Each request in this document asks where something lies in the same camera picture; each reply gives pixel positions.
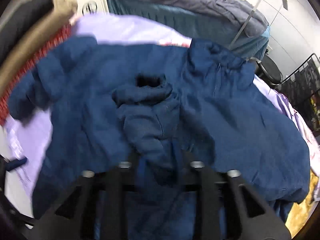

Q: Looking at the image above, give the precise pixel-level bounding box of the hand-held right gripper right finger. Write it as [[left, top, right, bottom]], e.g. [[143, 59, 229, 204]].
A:
[[181, 150, 292, 240]]

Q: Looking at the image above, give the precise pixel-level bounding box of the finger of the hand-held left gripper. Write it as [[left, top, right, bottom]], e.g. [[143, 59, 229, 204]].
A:
[[5, 157, 27, 172]]

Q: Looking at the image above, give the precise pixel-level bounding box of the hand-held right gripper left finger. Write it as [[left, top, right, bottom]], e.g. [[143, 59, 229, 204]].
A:
[[32, 152, 140, 240]]

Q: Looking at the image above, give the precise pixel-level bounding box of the navy blue jacket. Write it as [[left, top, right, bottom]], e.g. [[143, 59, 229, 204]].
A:
[[9, 37, 310, 240]]

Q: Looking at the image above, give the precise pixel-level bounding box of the gold shiny cloth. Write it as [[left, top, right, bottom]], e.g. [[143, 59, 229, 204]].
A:
[[284, 169, 319, 235]]

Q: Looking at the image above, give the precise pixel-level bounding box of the tan cloth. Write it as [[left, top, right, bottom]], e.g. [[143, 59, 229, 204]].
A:
[[0, 0, 79, 93]]

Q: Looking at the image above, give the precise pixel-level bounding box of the black round stool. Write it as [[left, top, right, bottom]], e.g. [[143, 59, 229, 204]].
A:
[[254, 55, 283, 85]]

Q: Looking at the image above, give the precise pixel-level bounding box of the red floral cloth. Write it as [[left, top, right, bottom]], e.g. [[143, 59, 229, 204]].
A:
[[0, 24, 75, 125]]

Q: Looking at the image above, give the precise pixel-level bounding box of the shelf of assorted goods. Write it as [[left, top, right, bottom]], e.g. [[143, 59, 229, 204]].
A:
[[309, 97, 320, 130]]

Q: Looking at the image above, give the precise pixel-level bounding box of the black metal rack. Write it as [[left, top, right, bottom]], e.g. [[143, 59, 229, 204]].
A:
[[277, 54, 320, 130]]

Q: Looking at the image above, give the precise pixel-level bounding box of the purple floral bedsheet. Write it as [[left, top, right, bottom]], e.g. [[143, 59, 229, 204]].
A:
[[5, 14, 320, 205]]

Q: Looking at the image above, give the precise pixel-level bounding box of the black quilted garment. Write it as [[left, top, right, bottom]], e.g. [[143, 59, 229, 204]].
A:
[[0, 0, 55, 60]]

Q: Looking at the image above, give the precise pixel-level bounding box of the metal stand pole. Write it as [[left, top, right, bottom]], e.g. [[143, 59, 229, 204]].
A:
[[229, 0, 274, 50]]

